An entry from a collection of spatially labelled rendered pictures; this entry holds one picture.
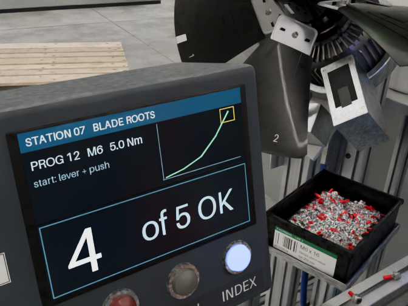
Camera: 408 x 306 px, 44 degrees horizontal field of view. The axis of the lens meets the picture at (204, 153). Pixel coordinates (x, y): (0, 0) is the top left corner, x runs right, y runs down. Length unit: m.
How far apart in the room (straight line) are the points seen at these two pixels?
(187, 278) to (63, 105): 0.15
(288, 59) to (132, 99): 0.75
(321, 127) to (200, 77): 0.81
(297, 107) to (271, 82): 0.07
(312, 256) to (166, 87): 0.58
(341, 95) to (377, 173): 0.98
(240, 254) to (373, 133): 0.73
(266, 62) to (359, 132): 0.23
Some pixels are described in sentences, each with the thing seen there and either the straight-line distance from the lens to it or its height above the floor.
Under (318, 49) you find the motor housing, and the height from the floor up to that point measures 1.07.
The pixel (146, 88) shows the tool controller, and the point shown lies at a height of 1.25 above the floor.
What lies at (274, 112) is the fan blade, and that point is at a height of 0.99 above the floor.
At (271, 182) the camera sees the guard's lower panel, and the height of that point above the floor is 0.13.
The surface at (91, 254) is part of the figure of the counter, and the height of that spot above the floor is 1.16.
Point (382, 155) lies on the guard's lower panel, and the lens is 1.97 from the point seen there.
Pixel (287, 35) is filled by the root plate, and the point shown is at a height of 1.11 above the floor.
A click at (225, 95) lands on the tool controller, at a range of 0.36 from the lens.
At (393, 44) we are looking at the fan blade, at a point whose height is 1.16.
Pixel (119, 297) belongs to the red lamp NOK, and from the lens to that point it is 0.35.
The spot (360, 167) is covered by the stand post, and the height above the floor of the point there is 0.68.
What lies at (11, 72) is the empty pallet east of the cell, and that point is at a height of 0.14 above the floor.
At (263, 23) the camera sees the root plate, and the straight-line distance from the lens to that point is 1.17.
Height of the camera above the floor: 1.37
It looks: 28 degrees down
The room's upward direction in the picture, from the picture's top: 3 degrees clockwise
